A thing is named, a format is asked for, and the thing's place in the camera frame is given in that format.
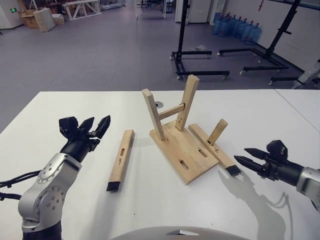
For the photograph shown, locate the black wheeled rack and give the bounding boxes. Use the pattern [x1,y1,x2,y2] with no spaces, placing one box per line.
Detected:
[216,0,305,86]
[170,0,231,81]

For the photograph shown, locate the wooden cross bar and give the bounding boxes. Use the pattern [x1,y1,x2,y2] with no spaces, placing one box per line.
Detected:
[207,118,229,146]
[157,103,186,121]

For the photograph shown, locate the white metal truss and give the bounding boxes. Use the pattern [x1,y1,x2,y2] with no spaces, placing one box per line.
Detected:
[60,0,102,22]

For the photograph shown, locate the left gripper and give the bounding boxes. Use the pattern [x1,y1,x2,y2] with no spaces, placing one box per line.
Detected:
[60,115,112,164]

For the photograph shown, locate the cardboard box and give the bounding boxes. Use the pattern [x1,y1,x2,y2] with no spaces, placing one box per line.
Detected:
[19,9,39,29]

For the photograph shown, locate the wooden leg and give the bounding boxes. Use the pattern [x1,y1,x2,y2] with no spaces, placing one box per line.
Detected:
[141,88,167,142]
[174,74,201,132]
[187,123,242,177]
[106,129,136,193]

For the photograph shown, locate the blue water bottle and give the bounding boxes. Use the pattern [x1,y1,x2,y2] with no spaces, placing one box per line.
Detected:
[231,15,245,38]
[212,14,232,38]
[224,13,236,33]
[240,19,254,42]
[247,22,263,46]

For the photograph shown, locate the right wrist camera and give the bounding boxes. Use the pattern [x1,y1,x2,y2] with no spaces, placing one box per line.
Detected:
[265,139,289,164]

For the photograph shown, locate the black cable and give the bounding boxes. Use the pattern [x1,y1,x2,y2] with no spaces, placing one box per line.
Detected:
[0,169,43,201]

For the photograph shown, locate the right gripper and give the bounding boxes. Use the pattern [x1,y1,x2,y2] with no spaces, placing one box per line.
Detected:
[233,147,305,187]

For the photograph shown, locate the wooden seat board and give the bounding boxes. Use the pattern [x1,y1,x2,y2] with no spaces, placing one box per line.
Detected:
[149,119,221,187]

